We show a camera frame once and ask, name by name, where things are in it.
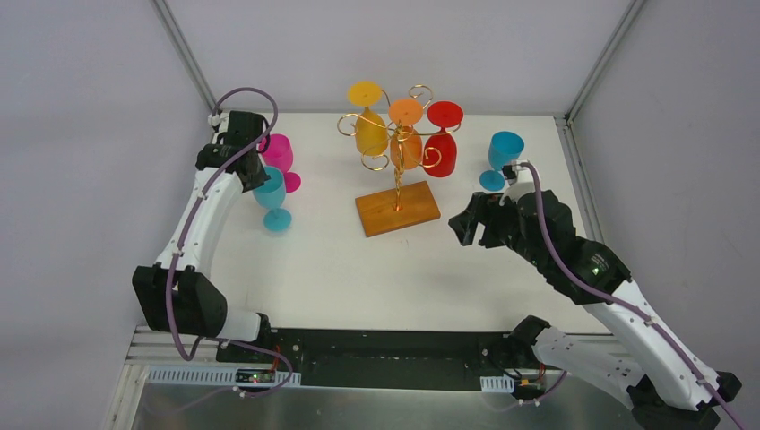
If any gold rack with wooden base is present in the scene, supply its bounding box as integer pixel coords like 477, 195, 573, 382
337, 84, 441, 237

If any blue wine glass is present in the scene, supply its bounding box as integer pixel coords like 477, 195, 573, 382
479, 131, 525, 192

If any red wine glass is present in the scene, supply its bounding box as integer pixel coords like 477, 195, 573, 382
422, 100, 464, 177

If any teal wine glass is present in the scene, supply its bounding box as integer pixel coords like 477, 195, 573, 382
253, 166, 292, 233

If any pink wine glass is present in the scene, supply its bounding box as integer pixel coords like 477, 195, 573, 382
258, 133, 301, 194

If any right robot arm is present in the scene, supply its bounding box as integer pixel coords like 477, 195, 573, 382
448, 191, 741, 429

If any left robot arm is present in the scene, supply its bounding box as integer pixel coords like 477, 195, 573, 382
132, 109, 273, 363

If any orange wine glass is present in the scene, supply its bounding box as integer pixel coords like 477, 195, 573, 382
388, 98, 423, 170

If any yellow wine glass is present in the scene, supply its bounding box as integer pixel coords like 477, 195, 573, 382
347, 81, 388, 157

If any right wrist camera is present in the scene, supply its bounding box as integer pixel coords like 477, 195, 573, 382
499, 159, 535, 206

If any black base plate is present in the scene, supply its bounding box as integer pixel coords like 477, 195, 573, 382
216, 328, 571, 393

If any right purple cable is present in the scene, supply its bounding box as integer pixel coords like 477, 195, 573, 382
516, 161, 747, 430

